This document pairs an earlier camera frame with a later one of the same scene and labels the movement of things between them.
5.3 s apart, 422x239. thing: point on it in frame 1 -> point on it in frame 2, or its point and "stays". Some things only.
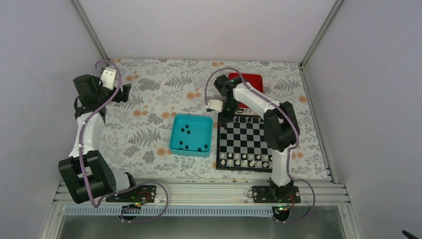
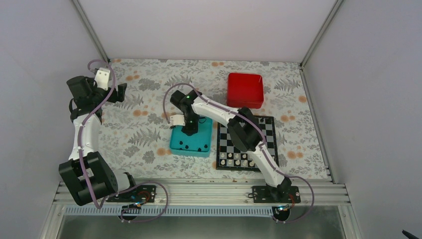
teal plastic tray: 191,135 stays
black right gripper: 228,118 -> 193,129
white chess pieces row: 246,160 stays
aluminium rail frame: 229,193 stays
